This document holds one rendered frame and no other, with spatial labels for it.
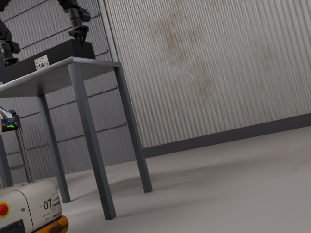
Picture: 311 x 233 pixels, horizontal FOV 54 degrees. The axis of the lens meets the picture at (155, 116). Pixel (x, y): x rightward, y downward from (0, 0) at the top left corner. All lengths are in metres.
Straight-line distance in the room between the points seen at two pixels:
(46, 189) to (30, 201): 0.09
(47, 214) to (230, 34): 2.61
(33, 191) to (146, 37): 2.66
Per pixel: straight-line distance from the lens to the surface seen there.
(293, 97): 3.26
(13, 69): 1.98
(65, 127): 4.16
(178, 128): 3.45
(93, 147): 1.49
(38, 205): 1.27
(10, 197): 1.21
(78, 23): 1.76
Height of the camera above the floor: 0.41
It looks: 1 degrees up
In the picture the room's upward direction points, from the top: 14 degrees counter-clockwise
